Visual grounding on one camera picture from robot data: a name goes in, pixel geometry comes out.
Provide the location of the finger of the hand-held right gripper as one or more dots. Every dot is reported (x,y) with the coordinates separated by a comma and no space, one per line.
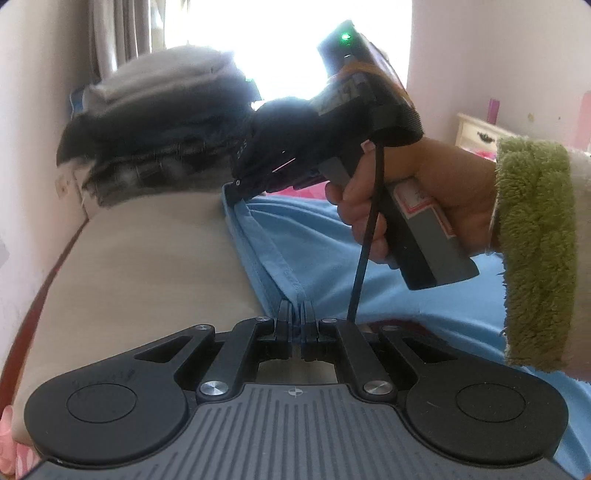
(242,190)

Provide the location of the blue shirt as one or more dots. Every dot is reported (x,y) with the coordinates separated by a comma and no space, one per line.
(323,258)

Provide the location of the pink floral blanket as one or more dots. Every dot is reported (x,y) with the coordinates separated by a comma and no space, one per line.
(11,454)

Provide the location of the pink box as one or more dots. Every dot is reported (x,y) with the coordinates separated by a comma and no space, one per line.
(493,110)

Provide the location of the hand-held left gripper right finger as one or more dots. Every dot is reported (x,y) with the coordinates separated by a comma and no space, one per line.
(308,323)

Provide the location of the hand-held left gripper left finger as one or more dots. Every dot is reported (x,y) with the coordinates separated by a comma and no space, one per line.
(286,323)

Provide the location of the brown wooden bed frame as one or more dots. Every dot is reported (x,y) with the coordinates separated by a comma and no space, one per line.
(27,318)

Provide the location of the grey curtain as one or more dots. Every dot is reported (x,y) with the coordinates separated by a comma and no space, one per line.
(124,32)

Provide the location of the cream nightstand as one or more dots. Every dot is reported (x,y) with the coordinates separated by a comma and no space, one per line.
(478,134)

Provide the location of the stack of folded clothes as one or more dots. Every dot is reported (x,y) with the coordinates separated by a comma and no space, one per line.
(157,115)

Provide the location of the person's right hand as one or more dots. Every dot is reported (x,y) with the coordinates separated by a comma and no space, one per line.
(448,184)

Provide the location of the beige folded garment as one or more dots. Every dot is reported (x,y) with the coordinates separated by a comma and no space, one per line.
(161,277)

